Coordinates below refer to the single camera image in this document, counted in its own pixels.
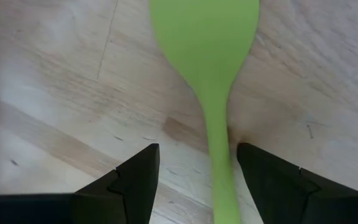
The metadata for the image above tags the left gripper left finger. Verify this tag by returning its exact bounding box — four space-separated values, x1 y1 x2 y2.
73 143 160 224

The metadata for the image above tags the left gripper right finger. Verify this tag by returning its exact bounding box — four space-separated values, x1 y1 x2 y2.
237 142 358 224

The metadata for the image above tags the green silicone spoon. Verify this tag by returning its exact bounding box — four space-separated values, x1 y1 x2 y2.
149 0 260 224

